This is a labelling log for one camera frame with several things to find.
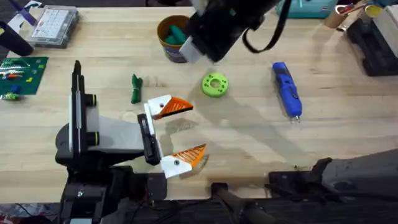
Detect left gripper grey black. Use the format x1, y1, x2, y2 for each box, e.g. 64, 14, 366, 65
55, 94, 208, 180

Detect green toy vegetable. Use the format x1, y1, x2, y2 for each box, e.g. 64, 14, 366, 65
130, 73, 144, 105

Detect blue electric screwdriver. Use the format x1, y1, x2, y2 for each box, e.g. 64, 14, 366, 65
272, 62, 303, 123

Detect brown tub with green toys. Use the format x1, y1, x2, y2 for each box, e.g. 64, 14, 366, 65
156, 14, 196, 64

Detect black upright wrist plate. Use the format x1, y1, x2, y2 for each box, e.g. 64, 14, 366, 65
68, 60, 86, 157

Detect teal box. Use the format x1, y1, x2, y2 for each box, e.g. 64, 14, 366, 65
274, 0, 339, 19

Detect clear plastic parts box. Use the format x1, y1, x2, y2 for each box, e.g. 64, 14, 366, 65
25, 5, 80, 50

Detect green board with toy blocks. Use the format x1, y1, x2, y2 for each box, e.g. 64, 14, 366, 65
0, 56, 50, 101

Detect white sheet with blue pen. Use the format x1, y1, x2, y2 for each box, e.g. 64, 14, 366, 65
6, 0, 44, 32

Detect black case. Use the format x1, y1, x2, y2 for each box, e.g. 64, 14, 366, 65
346, 17, 398, 77

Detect dark cylinder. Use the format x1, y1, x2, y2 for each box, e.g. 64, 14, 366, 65
0, 21, 35, 57

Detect white box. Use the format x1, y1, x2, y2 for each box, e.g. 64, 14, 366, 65
372, 5, 398, 58

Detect black cable loop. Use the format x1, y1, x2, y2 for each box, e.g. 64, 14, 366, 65
241, 0, 294, 54

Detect black rail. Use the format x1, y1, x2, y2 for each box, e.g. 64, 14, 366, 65
0, 197, 398, 224

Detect red-handled scissors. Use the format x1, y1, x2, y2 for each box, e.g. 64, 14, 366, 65
335, 1, 369, 32

